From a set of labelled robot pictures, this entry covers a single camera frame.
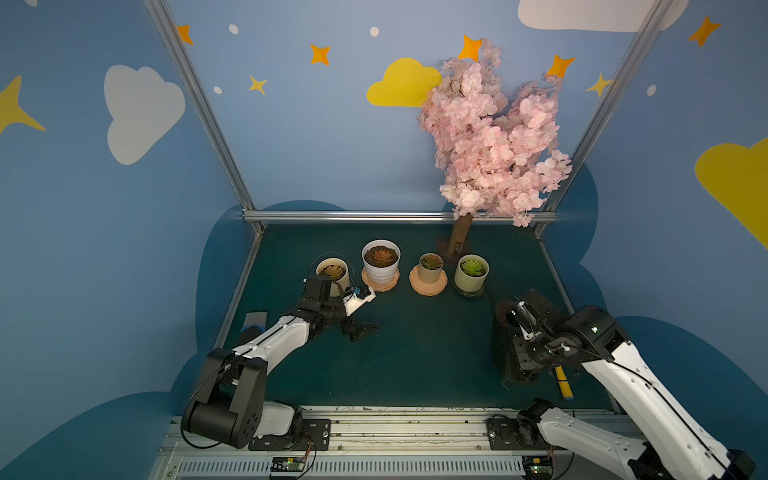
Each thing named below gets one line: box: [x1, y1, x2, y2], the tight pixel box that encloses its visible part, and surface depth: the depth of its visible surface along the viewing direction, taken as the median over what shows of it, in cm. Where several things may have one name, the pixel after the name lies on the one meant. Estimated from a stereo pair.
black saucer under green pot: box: [453, 280, 487, 298], surface depth 103 cm
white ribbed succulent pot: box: [361, 239, 401, 285], surface depth 103 cm
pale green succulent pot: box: [454, 254, 490, 293], surface depth 101 cm
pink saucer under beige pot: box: [409, 264, 448, 297], surface depth 106 cm
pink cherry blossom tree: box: [418, 39, 572, 228], surface depth 68 cm
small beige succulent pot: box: [418, 252, 444, 284], surface depth 103 cm
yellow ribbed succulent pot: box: [316, 257, 351, 297], surface depth 100 cm
